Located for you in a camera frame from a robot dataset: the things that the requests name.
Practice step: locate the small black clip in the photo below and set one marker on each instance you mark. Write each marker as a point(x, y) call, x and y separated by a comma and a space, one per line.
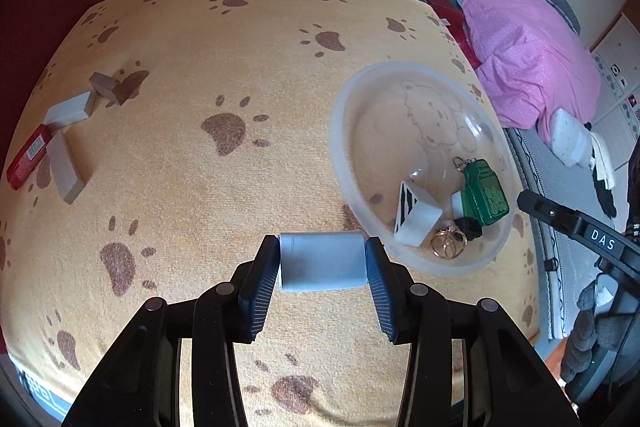
point(551, 264)

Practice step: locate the green embossed case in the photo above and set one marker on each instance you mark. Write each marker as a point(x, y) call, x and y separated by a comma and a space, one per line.
point(485, 197)

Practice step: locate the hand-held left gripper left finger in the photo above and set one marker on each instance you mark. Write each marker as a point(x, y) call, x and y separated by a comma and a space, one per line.
point(260, 287)

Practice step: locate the white wardrobe with stickers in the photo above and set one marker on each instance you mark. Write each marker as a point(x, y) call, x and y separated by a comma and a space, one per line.
point(620, 52)

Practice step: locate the clear plastic bowl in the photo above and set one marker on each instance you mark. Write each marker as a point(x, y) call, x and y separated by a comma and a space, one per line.
point(375, 117)

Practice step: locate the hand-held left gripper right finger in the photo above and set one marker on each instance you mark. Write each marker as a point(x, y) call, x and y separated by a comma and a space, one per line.
point(382, 292)

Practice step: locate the black and white garment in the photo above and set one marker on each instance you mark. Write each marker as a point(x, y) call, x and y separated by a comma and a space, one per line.
point(602, 187)

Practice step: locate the white rounded block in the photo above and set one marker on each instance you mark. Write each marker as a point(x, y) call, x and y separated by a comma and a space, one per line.
point(322, 262)

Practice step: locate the white striped wedge block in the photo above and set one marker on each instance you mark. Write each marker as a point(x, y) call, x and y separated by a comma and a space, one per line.
point(417, 219)

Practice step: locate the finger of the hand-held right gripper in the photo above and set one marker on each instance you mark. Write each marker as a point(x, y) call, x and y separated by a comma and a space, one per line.
point(545, 212)

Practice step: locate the long grey-brown block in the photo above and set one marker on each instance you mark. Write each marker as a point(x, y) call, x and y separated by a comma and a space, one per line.
point(65, 167)

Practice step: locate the red candy tube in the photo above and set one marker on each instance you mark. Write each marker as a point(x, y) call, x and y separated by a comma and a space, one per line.
point(27, 154)

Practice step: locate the pink dotted duvet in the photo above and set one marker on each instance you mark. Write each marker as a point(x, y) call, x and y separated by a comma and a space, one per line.
point(525, 57)

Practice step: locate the person's right hand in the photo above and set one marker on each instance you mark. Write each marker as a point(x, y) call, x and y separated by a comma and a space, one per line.
point(585, 337)

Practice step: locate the white foam block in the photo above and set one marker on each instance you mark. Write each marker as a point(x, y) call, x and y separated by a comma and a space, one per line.
point(70, 107)

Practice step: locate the white pillow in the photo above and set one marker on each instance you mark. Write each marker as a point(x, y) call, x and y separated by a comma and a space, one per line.
point(570, 139)

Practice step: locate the grey mattress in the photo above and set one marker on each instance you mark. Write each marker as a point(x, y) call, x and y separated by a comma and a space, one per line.
point(535, 167)

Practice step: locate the short grey-brown block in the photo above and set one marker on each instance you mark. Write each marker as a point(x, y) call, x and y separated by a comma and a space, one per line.
point(104, 87)

